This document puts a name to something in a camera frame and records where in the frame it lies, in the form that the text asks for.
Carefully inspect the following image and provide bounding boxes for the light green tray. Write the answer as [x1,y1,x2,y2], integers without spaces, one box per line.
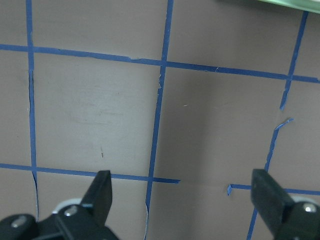
[222,0,320,13]

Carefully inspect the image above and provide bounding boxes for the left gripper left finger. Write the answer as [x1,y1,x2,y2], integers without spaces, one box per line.
[80,170,112,227]

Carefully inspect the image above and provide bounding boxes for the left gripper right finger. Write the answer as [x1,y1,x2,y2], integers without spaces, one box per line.
[250,169,298,238]

